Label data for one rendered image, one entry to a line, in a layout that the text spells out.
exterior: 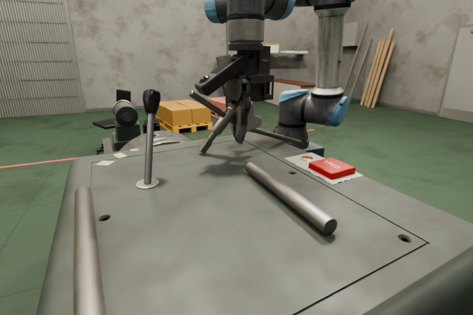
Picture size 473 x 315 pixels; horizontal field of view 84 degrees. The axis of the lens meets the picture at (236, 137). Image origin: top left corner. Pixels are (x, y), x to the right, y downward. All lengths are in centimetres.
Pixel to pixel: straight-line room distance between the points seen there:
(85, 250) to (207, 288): 13
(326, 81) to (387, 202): 63
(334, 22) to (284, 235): 78
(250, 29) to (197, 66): 797
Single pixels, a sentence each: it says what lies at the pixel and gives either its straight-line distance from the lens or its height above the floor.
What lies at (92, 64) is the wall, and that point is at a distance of 829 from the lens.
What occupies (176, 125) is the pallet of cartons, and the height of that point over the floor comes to 18.
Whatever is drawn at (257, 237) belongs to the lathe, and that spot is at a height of 126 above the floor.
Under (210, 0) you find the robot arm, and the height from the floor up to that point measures 159.
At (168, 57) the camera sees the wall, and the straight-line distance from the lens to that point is 834.
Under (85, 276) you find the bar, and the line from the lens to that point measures 29.
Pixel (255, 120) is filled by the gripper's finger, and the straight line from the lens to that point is 58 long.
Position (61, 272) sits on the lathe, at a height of 125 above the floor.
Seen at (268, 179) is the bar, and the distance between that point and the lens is 42.
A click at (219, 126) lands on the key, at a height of 132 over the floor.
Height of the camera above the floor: 146
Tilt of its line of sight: 17 degrees down
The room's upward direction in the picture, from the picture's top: straight up
